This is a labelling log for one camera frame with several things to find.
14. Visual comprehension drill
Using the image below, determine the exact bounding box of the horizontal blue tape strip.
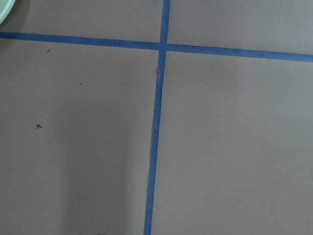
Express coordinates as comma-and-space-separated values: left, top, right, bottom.
0, 32, 313, 63

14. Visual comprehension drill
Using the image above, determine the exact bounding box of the vertical blue tape strip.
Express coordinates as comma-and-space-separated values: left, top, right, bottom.
143, 0, 171, 235

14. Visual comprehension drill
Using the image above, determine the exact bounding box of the green plate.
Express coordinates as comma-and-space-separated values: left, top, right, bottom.
0, 0, 16, 24

